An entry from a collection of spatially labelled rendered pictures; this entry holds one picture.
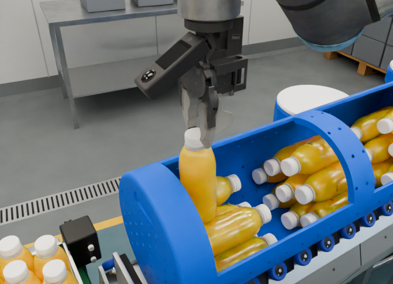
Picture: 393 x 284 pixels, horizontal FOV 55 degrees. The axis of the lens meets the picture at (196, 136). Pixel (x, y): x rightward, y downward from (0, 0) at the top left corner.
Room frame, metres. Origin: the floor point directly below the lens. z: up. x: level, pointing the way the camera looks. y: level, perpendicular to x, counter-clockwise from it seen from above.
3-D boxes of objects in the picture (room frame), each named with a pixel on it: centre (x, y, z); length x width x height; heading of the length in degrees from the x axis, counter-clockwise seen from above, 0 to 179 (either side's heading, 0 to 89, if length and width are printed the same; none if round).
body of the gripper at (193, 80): (0.56, -0.02, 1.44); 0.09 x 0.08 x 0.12; 121
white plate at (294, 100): (1.20, -0.43, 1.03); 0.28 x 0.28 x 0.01
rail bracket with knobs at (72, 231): (0.62, 0.27, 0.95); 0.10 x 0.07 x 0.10; 31
